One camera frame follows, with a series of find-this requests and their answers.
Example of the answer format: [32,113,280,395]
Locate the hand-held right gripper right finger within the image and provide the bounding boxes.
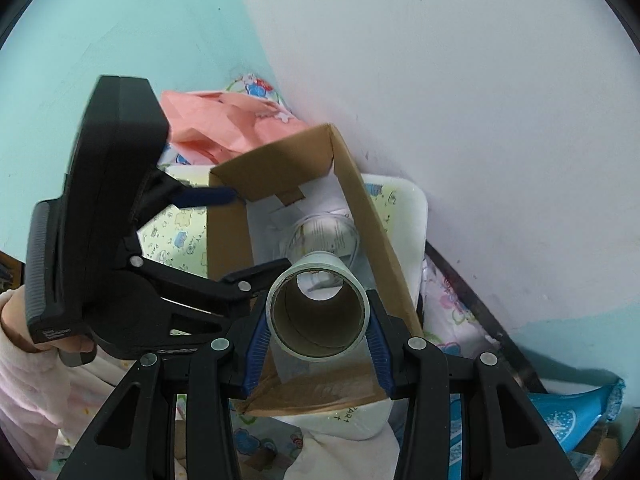
[364,289,586,480]

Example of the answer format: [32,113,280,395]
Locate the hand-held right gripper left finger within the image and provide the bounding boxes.
[57,302,275,480]

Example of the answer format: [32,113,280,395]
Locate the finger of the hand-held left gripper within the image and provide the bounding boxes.
[132,167,238,231]
[122,237,292,333]

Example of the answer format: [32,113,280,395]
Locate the white tape roll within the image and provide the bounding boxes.
[265,251,372,361]

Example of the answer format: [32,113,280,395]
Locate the brown cardboard box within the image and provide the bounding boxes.
[207,122,426,418]

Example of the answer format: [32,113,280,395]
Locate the person's left forearm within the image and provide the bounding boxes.
[0,332,118,471]

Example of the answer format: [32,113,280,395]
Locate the person's left hand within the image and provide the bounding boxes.
[0,287,98,368]

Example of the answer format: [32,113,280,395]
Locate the white paper sheet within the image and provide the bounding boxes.
[245,172,361,271]

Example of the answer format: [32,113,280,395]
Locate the pink plastic bag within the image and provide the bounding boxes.
[160,90,308,166]

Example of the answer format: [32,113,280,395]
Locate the pale blanket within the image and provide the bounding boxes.
[287,425,401,480]

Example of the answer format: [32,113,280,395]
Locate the clear plastic jar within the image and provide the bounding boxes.
[287,212,361,271]

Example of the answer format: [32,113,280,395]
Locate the blue snowflake print bag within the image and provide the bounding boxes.
[447,377,627,471]

